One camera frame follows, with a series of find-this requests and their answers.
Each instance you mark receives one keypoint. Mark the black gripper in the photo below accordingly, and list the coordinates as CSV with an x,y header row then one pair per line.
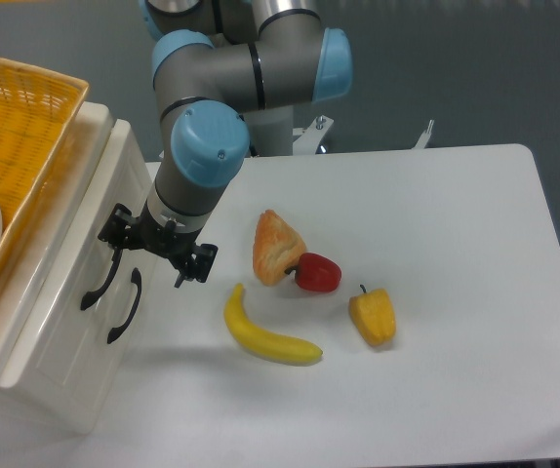
x,y
123,231

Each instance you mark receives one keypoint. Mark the black top drawer handle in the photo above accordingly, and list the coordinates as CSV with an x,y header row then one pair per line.
x,y
92,297

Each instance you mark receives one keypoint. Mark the black drawer handle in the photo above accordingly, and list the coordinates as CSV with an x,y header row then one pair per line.
x,y
128,296
92,297

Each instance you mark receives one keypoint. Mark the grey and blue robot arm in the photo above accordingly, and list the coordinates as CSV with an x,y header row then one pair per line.
x,y
213,62

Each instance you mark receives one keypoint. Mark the white drawer cabinet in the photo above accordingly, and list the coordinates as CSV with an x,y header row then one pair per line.
x,y
29,267

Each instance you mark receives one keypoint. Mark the toy croissant pastry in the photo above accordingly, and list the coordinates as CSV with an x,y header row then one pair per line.
x,y
277,247

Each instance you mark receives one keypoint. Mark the red toy bell pepper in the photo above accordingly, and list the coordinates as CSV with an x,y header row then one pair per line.
x,y
316,273

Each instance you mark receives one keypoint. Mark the yellow toy banana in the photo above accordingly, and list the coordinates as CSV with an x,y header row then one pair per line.
x,y
263,343

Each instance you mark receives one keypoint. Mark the yellow woven basket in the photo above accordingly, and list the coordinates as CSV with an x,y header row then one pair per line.
x,y
37,108

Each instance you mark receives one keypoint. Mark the yellow toy bell pepper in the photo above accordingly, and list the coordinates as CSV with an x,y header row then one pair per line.
x,y
373,315

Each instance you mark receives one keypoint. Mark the black lower drawer handle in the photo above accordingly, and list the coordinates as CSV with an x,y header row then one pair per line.
x,y
128,296

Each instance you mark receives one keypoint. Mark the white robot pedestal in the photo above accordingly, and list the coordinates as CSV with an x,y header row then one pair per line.
x,y
271,131

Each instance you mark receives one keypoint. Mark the white metal base frame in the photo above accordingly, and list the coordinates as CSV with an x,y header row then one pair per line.
x,y
309,136

